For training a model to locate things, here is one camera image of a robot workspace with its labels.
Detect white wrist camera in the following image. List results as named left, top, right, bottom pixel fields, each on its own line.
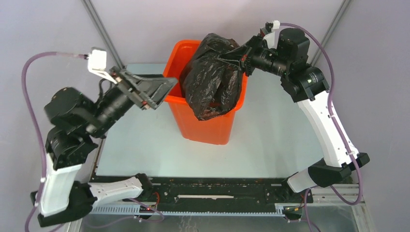
left=260, top=20, right=280, bottom=49
left=87, top=47, right=117, bottom=84

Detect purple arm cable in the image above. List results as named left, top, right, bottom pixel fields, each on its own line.
left=279, top=22, right=364, bottom=206
left=21, top=52, right=88, bottom=232

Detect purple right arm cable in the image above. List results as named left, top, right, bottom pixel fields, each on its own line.
left=279, top=22, right=364, bottom=206

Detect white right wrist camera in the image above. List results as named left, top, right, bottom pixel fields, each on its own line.
left=260, top=20, right=280, bottom=49

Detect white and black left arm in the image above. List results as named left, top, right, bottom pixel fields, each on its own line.
left=31, top=67, right=178, bottom=227

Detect aluminium frame rail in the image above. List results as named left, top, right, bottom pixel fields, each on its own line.
left=81, top=0, right=126, bottom=68

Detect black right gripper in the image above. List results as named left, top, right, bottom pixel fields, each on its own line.
left=217, top=34, right=289, bottom=77

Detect black plastic trash bag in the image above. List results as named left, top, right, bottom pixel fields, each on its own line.
left=179, top=33, right=243, bottom=121

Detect white toothed cable duct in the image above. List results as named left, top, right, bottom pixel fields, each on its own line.
left=91, top=204, right=284, bottom=217

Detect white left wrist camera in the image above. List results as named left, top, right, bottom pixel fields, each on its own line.
left=87, top=47, right=117, bottom=84

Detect orange plastic trash bin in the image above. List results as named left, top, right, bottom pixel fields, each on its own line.
left=163, top=40, right=248, bottom=145

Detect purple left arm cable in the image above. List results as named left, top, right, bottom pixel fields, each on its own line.
left=21, top=52, right=88, bottom=232

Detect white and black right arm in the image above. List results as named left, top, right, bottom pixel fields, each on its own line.
left=219, top=23, right=370, bottom=202

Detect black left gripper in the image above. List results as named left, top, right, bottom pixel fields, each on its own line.
left=89, top=65, right=182, bottom=136

